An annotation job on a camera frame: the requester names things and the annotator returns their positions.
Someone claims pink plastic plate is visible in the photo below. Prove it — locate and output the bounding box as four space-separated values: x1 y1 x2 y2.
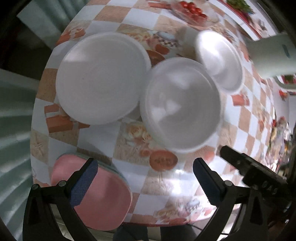
51 153 132 231

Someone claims patterned vinyl tablecloth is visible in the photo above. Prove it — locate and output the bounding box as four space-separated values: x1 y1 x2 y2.
30 1 279 225

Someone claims white foam plate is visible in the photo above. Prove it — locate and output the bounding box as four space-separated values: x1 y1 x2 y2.
56 32 152 125

